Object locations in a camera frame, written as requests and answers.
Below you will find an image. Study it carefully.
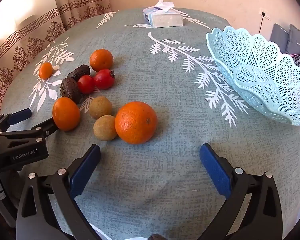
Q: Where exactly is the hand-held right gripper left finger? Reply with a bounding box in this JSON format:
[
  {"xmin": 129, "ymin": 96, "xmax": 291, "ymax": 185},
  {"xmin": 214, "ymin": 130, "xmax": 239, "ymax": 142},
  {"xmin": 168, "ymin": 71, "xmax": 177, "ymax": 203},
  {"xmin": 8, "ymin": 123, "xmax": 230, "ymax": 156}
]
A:
[{"xmin": 16, "ymin": 144, "xmax": 101, "ymax": 240}]

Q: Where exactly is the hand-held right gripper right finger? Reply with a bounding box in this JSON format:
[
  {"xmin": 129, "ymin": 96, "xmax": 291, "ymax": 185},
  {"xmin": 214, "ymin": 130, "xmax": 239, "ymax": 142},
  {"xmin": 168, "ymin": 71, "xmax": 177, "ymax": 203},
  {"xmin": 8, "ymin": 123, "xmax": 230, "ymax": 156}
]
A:
[{"xmin": 199, "ymin": 143, "xmax": 283, "ymax": 240}]

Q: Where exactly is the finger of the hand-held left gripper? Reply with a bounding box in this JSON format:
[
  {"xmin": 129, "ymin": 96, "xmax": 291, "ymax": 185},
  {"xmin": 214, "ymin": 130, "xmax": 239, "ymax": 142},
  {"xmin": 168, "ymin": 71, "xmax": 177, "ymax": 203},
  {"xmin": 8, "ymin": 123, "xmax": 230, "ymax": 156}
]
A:
[
  {"xmin": 32, "ymin": 116, "xmax": 60, "ymax": 138},
  {"xmin": 0, "ymin": 108, "xmax": 32, "ymax": 130}
]

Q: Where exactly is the dark brown avocado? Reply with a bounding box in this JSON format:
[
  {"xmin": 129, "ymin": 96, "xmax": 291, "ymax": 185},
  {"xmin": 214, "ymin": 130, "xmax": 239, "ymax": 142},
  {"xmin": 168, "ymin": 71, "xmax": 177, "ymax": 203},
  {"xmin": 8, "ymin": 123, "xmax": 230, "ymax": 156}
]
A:
[
  {"xmin": 60, "ymin": 77, "xmax": 83, "ymax": 105},
  {"xmin": 67, "ymin": 64, "xmax": 91, "ymax": 82}
]

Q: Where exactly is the brown kiwi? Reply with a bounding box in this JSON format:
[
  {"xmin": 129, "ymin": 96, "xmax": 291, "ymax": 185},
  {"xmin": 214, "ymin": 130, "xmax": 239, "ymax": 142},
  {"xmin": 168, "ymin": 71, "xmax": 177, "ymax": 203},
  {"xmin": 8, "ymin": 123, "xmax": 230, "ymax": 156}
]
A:
[
  {"xmin": 88, "ymin": 96, "xmax": 113, "ymax": 120},
  {"xmin": 93, "ymin": 115, "xmax": 118, "ymax": 141}
]

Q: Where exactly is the red tomato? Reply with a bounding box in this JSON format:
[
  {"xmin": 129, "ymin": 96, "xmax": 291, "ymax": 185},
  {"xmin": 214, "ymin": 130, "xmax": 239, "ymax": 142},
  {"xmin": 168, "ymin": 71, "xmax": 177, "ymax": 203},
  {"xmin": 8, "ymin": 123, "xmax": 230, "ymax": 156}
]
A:
[
  {"xmin": 77, "ymin": 75, "xmax": 96, "ymax": 94},
  {"xmin": 93, "ymin": 69, "xmax": 116, "ymax": 90}
]

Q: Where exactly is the large orange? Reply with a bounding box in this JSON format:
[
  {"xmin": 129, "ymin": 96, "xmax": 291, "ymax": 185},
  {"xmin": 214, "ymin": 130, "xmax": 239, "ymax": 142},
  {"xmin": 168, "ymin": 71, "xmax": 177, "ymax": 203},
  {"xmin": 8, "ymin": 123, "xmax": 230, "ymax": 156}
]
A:
[{"xmin": 115, "ymin": 101, "xmax": 158, "ymax": 145}]

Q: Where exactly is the light blue plastic basket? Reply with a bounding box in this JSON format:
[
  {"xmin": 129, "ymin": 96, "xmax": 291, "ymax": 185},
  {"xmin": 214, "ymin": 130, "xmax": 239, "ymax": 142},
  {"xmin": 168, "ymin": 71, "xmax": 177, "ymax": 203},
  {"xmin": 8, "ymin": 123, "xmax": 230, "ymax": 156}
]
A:
[{"xmin": 206, "ymin": 26, "xmax": 300, "ymax": 126}]

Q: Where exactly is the small tangerine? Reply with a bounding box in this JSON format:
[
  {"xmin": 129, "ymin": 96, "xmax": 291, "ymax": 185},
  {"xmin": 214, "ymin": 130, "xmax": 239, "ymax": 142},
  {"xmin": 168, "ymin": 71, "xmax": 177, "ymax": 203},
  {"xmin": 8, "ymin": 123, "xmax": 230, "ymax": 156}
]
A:
[{"xmin": 39, "ymin": 62, "xmax": 53, "ymax": 79}]

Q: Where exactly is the beige patterned curtain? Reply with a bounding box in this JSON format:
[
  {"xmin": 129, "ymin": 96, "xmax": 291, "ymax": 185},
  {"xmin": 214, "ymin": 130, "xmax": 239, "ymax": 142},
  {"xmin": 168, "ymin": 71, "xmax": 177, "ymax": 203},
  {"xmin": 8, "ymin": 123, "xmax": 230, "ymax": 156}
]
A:
[{"xmin": 0, "ymin": 0, "xmax": 118, "ymax": 114}]

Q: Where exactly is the grey cushion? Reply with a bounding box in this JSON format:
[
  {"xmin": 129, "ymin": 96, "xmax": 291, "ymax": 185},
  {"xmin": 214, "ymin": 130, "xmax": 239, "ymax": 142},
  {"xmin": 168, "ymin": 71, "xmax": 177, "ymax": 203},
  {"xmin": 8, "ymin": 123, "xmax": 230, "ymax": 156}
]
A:
[
  {"xmin": 270, "ymin": 23, "xmax": 289, "ymax": 53},
  {"xmin": 286, "ymin": 24, "xmax": 300, "ymax": 55}
]

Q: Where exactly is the tissue pack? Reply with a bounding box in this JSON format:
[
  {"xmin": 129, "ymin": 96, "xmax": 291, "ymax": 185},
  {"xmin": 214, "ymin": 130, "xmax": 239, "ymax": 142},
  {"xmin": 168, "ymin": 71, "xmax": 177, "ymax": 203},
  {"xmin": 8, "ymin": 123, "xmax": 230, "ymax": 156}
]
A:
[{"xmin": 143, "ymin": 0, "xmax": 184, "ymax": 28}]

